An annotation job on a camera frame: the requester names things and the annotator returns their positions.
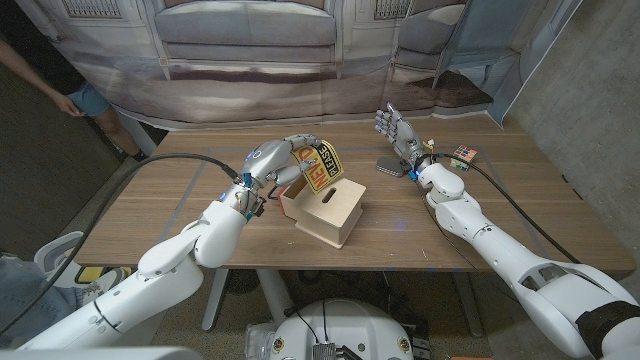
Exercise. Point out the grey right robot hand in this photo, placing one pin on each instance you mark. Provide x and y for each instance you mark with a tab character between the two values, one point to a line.
405	139

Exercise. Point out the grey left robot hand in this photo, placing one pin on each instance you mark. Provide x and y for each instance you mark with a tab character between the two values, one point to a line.
270	157

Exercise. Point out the yellow new driver bumper sticker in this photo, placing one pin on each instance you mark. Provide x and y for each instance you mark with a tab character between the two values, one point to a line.
322	167

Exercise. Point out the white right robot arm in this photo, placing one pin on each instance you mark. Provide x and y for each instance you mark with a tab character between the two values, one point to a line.
500	245

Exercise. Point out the wooden drawer with red front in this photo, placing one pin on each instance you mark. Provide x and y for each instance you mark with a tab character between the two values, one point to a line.
292	195

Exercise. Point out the Rubik's cube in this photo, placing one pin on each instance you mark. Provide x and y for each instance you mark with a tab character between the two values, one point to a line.
463	157

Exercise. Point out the grey metal tin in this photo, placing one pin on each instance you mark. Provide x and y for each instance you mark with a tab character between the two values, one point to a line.
387	166

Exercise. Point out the wooden box with slot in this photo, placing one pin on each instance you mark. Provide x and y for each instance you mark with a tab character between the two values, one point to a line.
327	212

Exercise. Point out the printed sofa room backdrop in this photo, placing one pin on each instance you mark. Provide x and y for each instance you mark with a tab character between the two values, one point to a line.
250	75

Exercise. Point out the black round floor object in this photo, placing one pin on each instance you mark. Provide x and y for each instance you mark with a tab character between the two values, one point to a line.
242	281

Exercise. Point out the white thick table leg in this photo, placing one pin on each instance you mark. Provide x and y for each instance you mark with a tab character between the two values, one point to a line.
274	295

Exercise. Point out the white slanted table leg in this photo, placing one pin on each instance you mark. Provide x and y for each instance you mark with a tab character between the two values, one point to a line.
215	300

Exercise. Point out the grey table leg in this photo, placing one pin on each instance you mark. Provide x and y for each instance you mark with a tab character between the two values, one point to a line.
469	305

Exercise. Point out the clear plastic container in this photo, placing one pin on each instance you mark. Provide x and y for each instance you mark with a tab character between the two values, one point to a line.
257	342

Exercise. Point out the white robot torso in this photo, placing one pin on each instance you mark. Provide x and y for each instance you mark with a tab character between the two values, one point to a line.
350	330

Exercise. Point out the person in blue shorts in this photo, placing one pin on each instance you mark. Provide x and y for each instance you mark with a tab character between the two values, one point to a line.
87	100

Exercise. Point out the yellow flat object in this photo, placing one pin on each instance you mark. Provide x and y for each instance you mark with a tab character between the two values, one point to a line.
92	274

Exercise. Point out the white office chair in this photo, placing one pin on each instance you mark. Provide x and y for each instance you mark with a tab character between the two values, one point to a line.
55	247

